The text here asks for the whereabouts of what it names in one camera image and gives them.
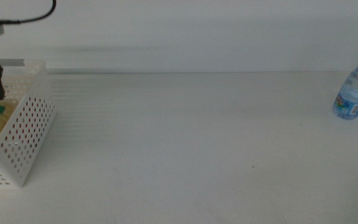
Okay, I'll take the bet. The small blue-capped water bottle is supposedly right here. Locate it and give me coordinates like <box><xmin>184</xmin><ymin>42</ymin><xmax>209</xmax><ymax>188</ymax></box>
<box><xmin>331</xmin><ymin>55</ymin><xmax>358</xmax><ymax>121</ymax></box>

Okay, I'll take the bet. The white perforated plastic basket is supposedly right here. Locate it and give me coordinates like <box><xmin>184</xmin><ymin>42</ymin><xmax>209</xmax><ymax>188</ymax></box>
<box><xmin>0</xmin><ymin>58</ymin><xmax>57</xmax><ymax>189</ymax></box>

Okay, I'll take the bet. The thick black braided cable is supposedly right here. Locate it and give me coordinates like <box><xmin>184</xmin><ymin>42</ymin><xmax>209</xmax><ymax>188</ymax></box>
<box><xmin>0</xmin><ymin>0</ymin><xmax>57</xmax><ymax>26</ymax></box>

